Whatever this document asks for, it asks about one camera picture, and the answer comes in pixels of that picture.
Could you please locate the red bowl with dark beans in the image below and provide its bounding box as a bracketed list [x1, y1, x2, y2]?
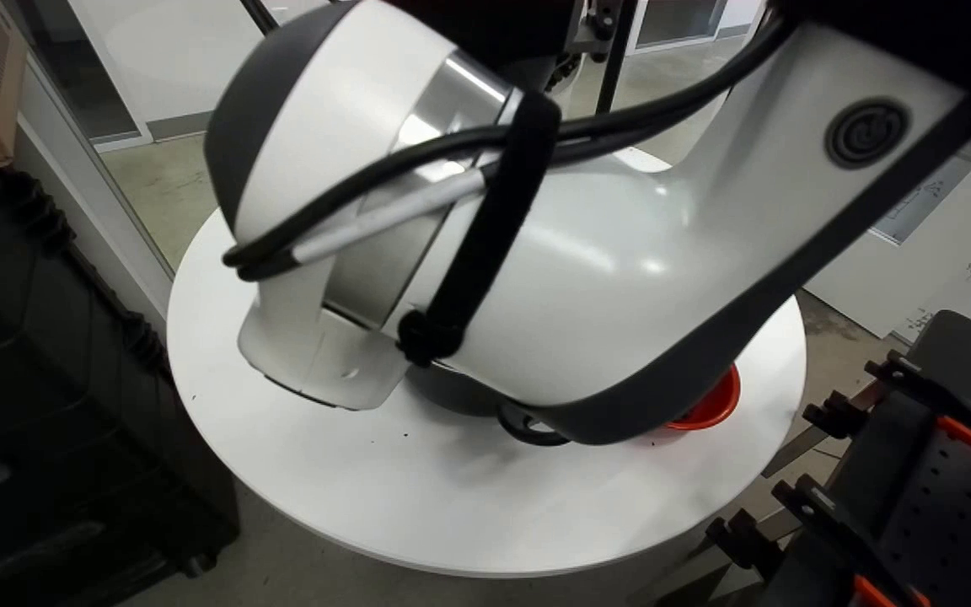
[664, 366, 747, 439]

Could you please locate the black tripod pole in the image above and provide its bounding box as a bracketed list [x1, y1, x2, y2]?
[595, 0, 641, 114]

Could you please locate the black orange clamp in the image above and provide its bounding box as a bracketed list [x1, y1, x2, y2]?
[703, 468, 927, 607]
[803, 349, 971, 457]

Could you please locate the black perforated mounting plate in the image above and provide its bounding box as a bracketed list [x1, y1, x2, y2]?
[765, 312, 971, 607]

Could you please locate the black velcro strap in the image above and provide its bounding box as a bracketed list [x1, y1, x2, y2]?
[395, 84, 566, 370]

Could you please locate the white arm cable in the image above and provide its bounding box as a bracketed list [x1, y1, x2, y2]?
[289, 166, 489, 269]

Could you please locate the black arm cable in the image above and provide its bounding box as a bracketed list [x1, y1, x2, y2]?
[220, 0, 803, 284]

